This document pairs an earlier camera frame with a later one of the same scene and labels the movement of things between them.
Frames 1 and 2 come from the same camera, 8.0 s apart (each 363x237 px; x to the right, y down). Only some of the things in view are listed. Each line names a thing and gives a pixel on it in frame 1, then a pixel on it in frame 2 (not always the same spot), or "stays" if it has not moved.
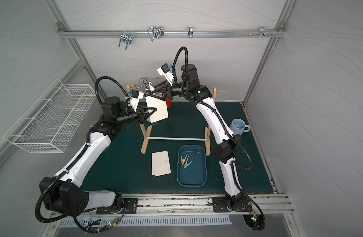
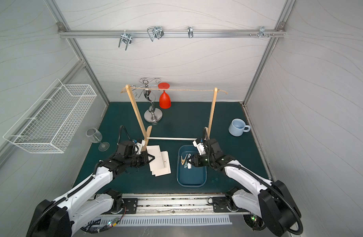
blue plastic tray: x=191 y=166 stays
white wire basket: x=51 y=124 stays
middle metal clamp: x=155 y=31 stays
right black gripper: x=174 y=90 → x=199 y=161
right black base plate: x=220 y=205 stays
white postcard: x=161 y=163 stays
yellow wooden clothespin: x=183 y=161 stays
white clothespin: x=152 y=88 → x=189 y=165
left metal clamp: x=126 y=38 stays
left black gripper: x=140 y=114 → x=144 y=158
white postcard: x=161 y=113 → x=158 y=162
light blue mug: x=238 y=126 stays
